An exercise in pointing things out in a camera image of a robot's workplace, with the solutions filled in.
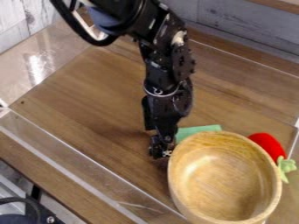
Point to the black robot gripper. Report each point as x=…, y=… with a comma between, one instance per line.
x=164, y=109

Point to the green foam block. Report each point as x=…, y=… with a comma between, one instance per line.
x=186, y=131

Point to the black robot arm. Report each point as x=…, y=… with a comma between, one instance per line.
x=149, y=22

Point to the brown wooden bowl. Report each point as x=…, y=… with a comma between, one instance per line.
x=222, y=179

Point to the clear acrylic front barrier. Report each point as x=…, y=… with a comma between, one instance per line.
x=108, y=185

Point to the red plush strawberry toy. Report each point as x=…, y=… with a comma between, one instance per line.
x=273, y=149

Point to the black equipment base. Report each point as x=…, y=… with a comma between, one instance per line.
x=34, y=213

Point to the clear acrylic corner bracket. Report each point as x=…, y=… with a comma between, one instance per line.
x=94, y=34

